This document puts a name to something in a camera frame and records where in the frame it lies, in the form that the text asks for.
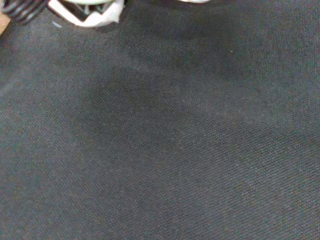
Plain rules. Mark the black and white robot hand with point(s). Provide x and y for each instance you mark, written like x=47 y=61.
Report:
x=100 y=17

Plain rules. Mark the black cloth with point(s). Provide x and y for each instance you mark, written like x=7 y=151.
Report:
x=160 y=137

